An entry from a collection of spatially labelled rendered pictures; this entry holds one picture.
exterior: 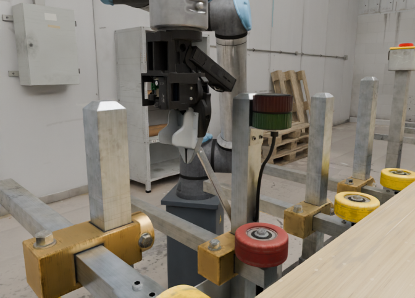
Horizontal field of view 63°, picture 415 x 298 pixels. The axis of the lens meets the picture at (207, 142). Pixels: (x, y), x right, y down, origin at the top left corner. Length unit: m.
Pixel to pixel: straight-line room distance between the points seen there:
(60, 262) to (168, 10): 0.35
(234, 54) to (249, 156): 0.73
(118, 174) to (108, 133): 0.05
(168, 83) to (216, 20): 0.73
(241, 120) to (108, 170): 0.24
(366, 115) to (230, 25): 0.53
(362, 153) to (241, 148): 0.51
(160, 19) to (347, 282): 0.42
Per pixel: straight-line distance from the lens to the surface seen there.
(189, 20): 0.52
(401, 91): 1.22
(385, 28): 8.68
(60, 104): 3.30
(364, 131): 0.99
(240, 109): 0.54
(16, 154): 3.22
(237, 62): 1.25
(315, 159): 0.77
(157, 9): 0.53
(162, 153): 3.99
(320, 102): 0.75
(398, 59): 1.21
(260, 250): 0.51
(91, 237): 0.40
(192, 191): 1.50
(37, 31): 3.00
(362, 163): 1.00
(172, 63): 0.52
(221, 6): 1.20
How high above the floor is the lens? 1.14
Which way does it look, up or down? 11 degrees down
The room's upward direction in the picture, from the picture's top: straight up
